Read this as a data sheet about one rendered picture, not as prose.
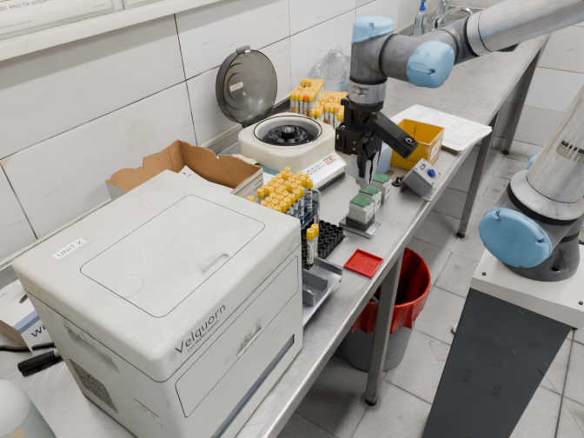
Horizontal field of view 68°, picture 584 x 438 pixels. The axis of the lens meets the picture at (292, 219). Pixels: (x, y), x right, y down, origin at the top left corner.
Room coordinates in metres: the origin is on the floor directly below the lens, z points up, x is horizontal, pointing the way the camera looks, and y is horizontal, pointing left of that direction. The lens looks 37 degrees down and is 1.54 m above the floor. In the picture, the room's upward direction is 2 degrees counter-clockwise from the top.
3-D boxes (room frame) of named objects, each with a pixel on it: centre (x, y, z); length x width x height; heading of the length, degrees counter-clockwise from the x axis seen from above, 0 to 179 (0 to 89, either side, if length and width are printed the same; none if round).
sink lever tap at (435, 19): (2.69, -0.97, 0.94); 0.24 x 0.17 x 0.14; 56
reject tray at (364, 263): (0.71, -0.16, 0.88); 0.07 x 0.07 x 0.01; 56
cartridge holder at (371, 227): (0.84, -0.17, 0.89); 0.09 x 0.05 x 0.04; 53
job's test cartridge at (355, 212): (0.84, -0.17, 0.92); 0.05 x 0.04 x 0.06; 54
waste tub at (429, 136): (1.17, -0.37, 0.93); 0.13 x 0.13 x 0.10; 55
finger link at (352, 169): (0.84, -0.15, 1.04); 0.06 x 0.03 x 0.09; 54
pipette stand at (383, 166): (1.07, -0.24, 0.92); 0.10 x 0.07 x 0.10; 141
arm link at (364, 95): (0.85, -0.16, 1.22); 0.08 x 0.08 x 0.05
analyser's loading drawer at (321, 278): (0.57, -0.02, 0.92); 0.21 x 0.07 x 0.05; 146
